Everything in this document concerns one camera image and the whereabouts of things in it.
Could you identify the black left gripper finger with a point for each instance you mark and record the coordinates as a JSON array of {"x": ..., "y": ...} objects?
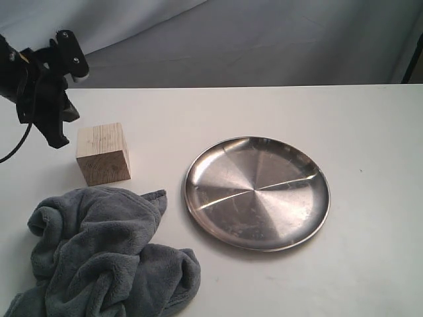
[
  {"x": 51, "y": 127},
  {"x": 69, "y": 112}
]

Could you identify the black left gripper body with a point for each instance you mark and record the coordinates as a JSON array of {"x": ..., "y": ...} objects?
[{"x": 42, "y": 89}]

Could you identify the pale wooden cube block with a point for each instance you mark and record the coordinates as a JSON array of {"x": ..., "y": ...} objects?
[{"x": 102, "y": 154}]

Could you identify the grey fleece towel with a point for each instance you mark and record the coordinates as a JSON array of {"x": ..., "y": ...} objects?
[{"x": 95, "y": 257}]

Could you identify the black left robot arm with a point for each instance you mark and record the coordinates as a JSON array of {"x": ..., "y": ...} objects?
[{"x": 12, "y": 71}]

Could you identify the grey backdrop cloth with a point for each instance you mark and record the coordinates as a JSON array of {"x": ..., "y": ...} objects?
[{"x": 162, "y": 44}]

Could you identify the round steel plate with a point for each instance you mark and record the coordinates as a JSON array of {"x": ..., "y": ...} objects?
[{"x": 257, "y": 194}]

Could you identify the black backdrop stand pole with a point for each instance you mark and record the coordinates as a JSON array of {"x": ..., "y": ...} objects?
[{"x": 413, "y": 73}]

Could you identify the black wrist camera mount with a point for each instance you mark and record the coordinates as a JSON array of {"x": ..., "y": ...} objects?
[{"x": 68, "y": 57}]

